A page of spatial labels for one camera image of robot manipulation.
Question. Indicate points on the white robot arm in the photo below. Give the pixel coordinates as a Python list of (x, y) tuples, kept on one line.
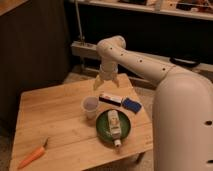
[(182, 107)]

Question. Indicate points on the white metal frame rail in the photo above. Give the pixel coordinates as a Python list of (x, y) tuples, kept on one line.
[(153, 70)]

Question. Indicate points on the black and white box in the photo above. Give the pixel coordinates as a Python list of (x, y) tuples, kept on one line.
[(111, 99)]

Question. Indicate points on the upper shelf with clutter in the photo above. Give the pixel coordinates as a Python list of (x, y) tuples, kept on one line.
[(195, 9)]

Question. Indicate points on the orange carrot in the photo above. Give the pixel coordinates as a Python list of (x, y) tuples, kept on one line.
[(37, 153)]

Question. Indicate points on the metal vertical pole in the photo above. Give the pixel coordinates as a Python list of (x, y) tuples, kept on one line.
[(79, 22)]

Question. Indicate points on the black handle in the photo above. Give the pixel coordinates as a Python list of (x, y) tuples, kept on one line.
[(184, 64)]

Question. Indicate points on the green plate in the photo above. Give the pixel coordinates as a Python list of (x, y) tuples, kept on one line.
[(102, 126)]

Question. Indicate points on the white squeeze bottle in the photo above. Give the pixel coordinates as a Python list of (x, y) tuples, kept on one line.
[(114, 127)]

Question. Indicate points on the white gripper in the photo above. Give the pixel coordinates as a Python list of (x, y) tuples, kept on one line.
[(108, 71)]

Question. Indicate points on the wooden side table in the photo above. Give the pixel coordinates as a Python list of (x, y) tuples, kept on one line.
[(55, 113)]

